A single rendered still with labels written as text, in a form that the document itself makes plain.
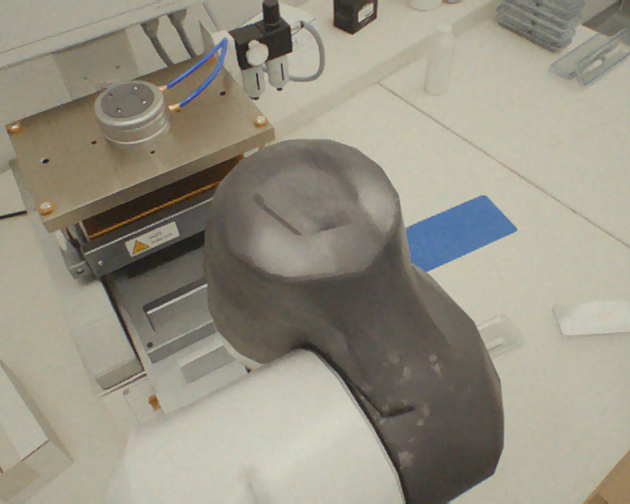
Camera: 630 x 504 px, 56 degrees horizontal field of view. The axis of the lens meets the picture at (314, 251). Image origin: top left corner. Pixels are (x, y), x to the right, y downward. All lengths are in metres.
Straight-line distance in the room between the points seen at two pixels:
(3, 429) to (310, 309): 0.69
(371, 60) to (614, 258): 0.64
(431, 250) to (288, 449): 0.81
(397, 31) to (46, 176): 0.94
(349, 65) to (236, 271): 1.12
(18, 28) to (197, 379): 0.45
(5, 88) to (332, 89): 0.62
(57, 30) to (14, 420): 0.49
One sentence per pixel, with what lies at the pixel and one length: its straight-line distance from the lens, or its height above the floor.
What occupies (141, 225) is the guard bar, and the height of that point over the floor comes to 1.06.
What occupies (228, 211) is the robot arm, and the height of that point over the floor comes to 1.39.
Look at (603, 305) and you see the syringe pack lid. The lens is 1.01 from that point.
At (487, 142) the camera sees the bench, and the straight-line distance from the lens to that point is 1.23.
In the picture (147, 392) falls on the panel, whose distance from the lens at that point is 0.75.
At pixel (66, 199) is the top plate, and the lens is 0.68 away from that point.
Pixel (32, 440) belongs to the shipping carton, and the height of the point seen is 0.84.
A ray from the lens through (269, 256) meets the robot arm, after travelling 0.22.
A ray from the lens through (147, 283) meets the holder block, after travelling 0.72.
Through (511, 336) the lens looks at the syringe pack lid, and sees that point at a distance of 0.93.
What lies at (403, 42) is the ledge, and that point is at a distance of 1.40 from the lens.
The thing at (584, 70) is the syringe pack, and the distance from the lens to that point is 1.40.
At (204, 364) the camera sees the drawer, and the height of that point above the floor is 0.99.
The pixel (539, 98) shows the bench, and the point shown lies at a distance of 1.37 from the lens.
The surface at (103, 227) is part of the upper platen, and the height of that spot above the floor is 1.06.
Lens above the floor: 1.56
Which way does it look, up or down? 52 degrees down
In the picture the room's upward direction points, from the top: 4 degrees counter-clockwise
